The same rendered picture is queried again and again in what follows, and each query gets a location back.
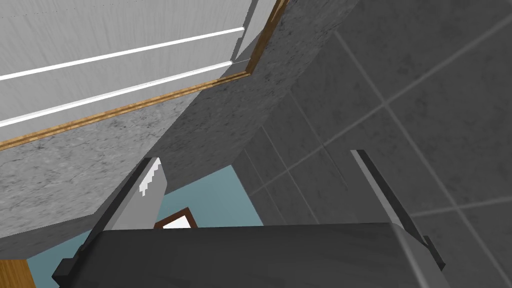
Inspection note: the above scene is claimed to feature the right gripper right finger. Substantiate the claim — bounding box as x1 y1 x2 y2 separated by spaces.
350 149 447 273

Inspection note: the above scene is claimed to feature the white cupboard with wooden trim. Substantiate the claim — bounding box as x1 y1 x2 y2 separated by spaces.
0 0 290 152

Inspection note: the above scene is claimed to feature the brown wooden furniture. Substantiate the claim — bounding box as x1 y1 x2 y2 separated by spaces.
0 258 37 288

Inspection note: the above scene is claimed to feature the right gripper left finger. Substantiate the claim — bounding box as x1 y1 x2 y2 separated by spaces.
81 157 168 250

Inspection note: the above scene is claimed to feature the brown framed wall picture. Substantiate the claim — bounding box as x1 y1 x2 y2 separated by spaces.
153 206 199 230

